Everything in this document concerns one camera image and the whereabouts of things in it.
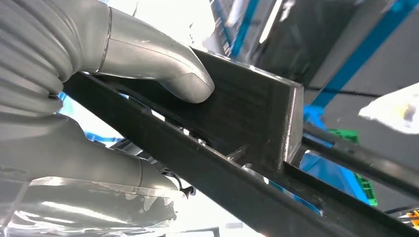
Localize green plastic crate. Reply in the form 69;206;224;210
327;128;377;207

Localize blue metal shelf rack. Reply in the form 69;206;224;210
226;0;419;128

